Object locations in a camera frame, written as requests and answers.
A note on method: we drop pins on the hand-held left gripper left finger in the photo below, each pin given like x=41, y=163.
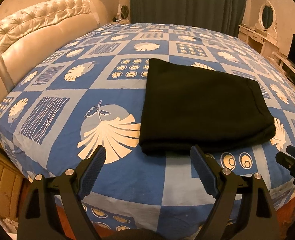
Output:
x=92, y=171

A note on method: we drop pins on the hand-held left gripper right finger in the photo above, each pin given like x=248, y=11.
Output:
x=203, y=171

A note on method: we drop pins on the black pants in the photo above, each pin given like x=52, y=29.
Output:
x=200, y=105

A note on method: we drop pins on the white low cabinet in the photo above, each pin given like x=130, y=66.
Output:
x=291, y=70

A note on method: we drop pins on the bed with blue patterned sheet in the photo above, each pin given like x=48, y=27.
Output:
x=62, y=85

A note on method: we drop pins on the white dressing table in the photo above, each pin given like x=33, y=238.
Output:
x=256, y=38

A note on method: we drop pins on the oval white-framed mirror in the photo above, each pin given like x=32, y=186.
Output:
x=267, y=16

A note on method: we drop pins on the cream tufted headboard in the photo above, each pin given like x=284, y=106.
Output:
x=37, y=22

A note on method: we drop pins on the small round fan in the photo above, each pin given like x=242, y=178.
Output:
x=123, y=11

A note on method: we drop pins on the dark green curtain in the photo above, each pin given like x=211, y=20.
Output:
x=187, y=2

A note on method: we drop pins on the cream padded bed frame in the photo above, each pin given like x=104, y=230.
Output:
x=2, y=185

